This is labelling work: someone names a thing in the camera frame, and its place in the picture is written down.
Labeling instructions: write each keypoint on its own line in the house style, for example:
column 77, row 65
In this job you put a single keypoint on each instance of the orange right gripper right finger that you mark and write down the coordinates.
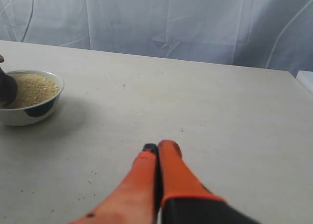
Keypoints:
column 185, row 199

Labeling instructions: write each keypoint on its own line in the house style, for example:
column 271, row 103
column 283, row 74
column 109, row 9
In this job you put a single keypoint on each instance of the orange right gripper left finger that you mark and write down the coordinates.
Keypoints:
column 134, row 200

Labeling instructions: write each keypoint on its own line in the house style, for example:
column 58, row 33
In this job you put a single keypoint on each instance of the brown wooden spoon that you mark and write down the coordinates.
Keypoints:
column 8, row 89

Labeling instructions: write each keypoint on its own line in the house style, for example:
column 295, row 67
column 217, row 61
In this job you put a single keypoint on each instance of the yellow grains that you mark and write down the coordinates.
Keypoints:
column 32, row 90

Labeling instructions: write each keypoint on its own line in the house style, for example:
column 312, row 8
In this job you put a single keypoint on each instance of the white bowl with blue pattern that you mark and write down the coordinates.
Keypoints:
column 34, row 114

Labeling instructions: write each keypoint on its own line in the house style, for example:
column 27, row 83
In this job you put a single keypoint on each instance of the white backdrop cloth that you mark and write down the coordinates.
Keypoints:
column 271, row 34

